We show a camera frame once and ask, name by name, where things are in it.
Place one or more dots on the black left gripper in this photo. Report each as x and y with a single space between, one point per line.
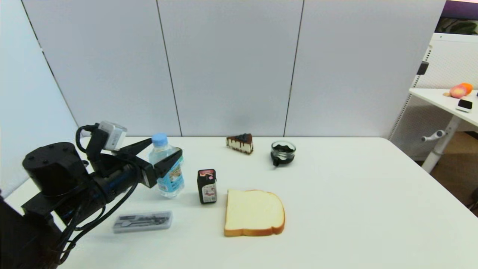
129 170

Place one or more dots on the clear water bottle blue cap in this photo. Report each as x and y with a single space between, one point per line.
170 183

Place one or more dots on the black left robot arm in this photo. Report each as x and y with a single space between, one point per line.
52 168

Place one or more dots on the small black carton red label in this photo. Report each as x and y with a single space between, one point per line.
207 185

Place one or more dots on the clear plastic tool case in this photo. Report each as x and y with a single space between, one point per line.
143 222

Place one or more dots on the chocolate cake slice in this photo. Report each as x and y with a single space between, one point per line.
241 144

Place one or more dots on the white bread slice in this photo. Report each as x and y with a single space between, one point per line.
252 213

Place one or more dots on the glass bowl with black contents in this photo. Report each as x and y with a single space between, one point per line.
282 152

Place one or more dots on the black clip on pegboard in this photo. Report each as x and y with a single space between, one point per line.
422 68

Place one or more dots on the white side desk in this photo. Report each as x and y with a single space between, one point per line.
437 100

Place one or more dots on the pink peach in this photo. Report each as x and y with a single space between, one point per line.
458 91

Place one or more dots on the small white black device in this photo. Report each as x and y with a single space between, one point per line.
464 104

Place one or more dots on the white pegboard panel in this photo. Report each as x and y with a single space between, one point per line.
453 58

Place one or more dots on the orange fruit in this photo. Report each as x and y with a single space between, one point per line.
468 86

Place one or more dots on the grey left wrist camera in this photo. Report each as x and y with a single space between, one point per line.
114 135

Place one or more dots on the dark wall picture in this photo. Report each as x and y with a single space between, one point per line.
458 20

